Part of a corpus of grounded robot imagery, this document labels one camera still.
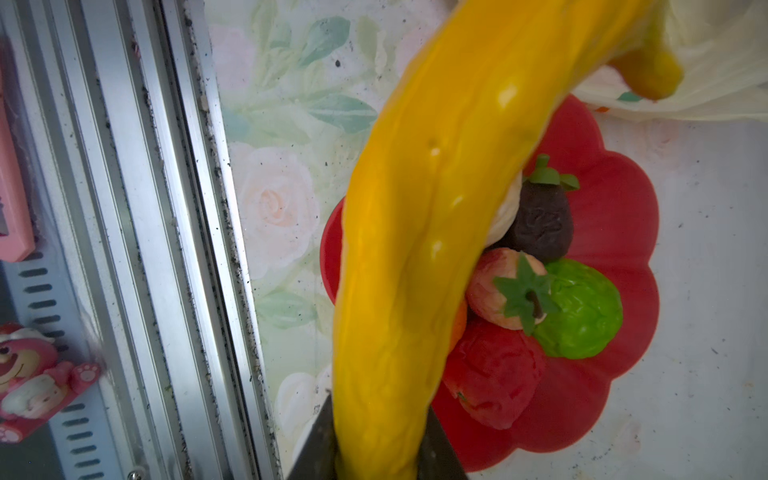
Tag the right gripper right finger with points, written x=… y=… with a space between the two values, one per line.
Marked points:
x=437 y=459

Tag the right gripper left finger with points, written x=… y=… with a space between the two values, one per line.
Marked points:
x=316 y=460

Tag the fake red apple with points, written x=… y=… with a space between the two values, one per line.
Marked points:
x=494 y=373

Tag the fake orange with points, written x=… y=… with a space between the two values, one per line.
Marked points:
x=459 y=324

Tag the fake small strawberry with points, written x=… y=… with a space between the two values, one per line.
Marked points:
x=511 y=289

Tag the fake green lime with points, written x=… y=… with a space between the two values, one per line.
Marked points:
x=591 y=312

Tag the fake dark purple fruit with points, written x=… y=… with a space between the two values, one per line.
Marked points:
x=543 y=226

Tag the fake cream potato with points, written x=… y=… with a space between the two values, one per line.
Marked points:
x=506 y=213

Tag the fake yellow banana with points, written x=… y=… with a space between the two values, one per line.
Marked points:
x=467 y=114

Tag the red flower-shaped plate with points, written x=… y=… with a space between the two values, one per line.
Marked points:
x=616 y=226

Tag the cream printed plastic bag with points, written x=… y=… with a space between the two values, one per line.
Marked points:
x=722 y=47

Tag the small pink figurine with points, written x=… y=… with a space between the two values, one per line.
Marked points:
x=35 y=383

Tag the pink utility knife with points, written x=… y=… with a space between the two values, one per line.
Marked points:
x=19 y=242

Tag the aluminium frame rail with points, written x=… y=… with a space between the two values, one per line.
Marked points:
x=138 y=262

